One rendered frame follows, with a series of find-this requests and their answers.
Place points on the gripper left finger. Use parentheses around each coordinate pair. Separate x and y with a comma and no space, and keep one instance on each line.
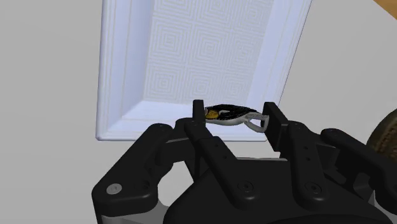
(217,155)

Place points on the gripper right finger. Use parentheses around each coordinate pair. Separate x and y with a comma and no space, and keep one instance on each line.
(305,161)

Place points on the black yellow white small object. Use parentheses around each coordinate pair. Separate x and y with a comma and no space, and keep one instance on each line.
(229,116)

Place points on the brown round object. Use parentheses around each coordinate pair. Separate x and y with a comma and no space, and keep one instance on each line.
(386,136)

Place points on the white square patterned tray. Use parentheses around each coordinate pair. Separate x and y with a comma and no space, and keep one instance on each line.
(198,56)

